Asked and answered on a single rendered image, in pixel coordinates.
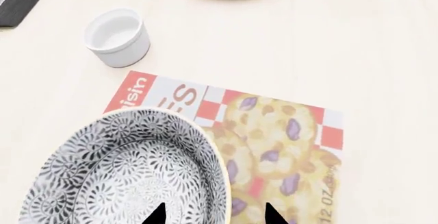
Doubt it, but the raisin cookies box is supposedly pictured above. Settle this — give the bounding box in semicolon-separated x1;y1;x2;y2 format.
103;70;344;224

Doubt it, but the white ramekin cup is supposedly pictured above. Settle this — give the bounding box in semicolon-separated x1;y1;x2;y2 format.
83;8;152;69

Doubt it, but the black white patterned bowl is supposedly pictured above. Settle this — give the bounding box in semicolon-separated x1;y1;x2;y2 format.
18;107;233;224

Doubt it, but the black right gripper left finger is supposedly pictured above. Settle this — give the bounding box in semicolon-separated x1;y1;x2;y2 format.
141;202;168;224

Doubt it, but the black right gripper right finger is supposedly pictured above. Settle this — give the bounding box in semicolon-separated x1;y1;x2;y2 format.
266;201;289;224

